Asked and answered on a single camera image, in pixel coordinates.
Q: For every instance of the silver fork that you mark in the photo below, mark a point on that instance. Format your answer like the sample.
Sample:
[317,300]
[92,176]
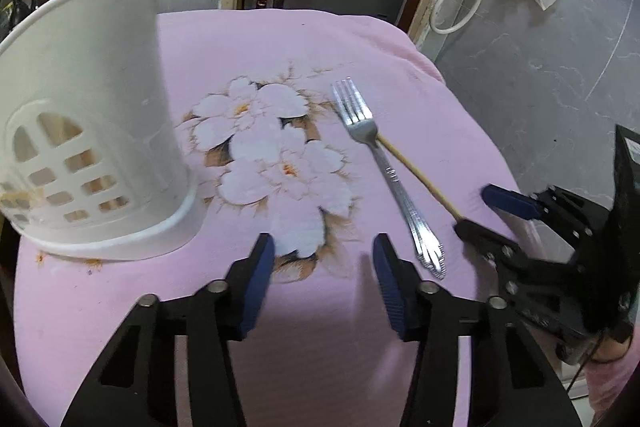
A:
[361,126]

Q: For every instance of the pink floral table cloth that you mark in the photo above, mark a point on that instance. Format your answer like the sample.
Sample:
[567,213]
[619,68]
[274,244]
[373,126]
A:
[250,96]

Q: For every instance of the wooden chopstick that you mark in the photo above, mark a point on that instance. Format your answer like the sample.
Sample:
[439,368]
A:
[418,174]

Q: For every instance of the white plastic utensil holder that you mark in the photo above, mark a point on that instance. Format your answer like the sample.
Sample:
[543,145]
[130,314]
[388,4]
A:
[91,167]

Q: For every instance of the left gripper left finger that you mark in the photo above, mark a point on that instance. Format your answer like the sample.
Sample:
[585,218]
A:
[133,380]

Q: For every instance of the person right hand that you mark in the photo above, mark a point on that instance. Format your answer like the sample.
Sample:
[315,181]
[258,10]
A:
[608,371]

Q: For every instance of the dark soy sauce bottle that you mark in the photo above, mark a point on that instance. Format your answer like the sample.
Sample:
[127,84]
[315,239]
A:
[19,11]

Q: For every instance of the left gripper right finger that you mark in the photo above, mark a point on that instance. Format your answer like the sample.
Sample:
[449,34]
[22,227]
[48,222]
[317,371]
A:
[512,382]

